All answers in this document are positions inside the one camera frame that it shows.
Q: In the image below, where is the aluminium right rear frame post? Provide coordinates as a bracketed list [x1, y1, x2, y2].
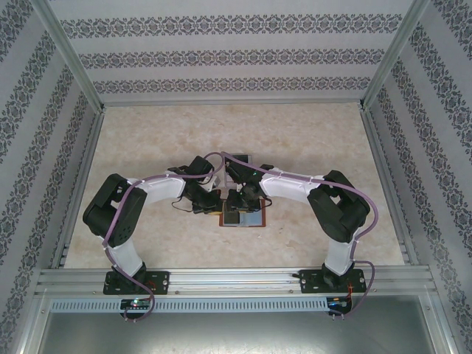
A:
[359, 0, 433, 111]

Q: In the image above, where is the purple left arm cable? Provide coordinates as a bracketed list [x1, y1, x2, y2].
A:
[102, 151, 226, 324]

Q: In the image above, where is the aluminium right side rail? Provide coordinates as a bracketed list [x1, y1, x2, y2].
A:
[359, 108, 420, 266]

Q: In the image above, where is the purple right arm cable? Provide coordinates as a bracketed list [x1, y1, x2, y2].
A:
[223, 153, 381, 322]

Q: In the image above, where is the aluminium frame post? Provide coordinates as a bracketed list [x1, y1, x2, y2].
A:
[420, 291, 464, 354]
[359, 0, 433, 111]
[10, 289, 51, 354]
[33, 0, 106, 114]

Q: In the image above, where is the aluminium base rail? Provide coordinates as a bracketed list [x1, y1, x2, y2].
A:
[36, 265, 437, 296]

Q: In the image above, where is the right controller board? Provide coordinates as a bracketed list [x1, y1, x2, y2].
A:
[327, 296, 354, 311]

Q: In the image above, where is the aluminium left front frame post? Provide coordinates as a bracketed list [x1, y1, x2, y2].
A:
[10, 289, 51, 354]

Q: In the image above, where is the aluminium rear frame rail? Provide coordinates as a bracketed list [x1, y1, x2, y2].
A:
[101, 97, 366, 108]

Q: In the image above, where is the grey metal front panel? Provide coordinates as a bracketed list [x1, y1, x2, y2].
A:
[36, 312, 438, 354]

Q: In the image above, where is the thin black left camera cable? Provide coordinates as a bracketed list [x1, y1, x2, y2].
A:
[172, 198, 195, 215]

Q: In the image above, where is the left controller board green light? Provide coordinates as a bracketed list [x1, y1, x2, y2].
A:
[120, 298, 153, 312]

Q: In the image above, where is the thin black right camera cable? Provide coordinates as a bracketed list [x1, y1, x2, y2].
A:
[254, 194, 273, 212]

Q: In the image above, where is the grey slotted cable duct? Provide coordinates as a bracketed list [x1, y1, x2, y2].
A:
[49, 296, 330, 314]

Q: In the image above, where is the brown leather card holder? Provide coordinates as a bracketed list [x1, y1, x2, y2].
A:
[218, 198, 268, 228]

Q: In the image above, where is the clear acrylic card stand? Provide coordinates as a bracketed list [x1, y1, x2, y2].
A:
[222, 151, 254, 190]

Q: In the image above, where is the aluminium left rear frame post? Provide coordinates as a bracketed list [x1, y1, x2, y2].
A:
[33, 0, 106, 114]

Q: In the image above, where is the thin black camera cable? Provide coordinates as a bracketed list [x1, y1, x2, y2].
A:
[254, 194, 273, 212]
[172, 198, 195, 215]

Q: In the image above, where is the aluminium right front frame post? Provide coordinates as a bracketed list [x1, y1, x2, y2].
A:
[420, 291, 464, 354]

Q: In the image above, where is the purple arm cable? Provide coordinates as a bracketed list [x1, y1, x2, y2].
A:
[102, 151, 226, 324]
[223, 153, 381, 322]

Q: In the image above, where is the aluminium left side rail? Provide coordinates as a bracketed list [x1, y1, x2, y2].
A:
[50, 110, 107, 269]

